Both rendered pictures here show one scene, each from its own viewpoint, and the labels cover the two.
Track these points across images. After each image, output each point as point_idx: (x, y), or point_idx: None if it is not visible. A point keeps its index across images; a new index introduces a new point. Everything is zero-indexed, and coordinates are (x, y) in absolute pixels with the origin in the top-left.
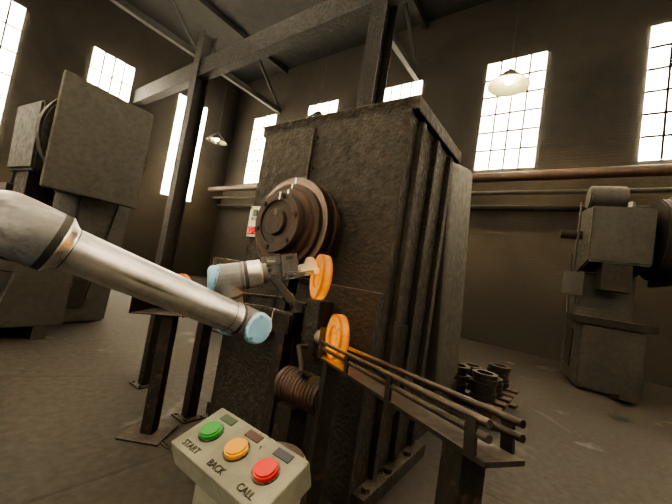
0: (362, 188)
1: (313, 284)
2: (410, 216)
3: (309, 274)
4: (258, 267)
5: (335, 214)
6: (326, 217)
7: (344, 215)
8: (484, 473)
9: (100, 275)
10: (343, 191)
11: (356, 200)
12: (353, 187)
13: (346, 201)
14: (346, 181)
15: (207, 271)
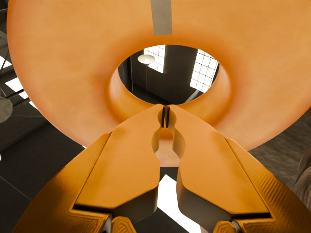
0: (253, 154)
1: (212, 53)
2: (210, 85)
3: (80, 157)
4: None
5: (301, 163)
6: (302, 179)
7: (308, 144)
8: None
9: None
10: (292, 172)
11: (270, 148)
12: (269, 164)
13: (292, 158)
14: (280, 178)
15: None
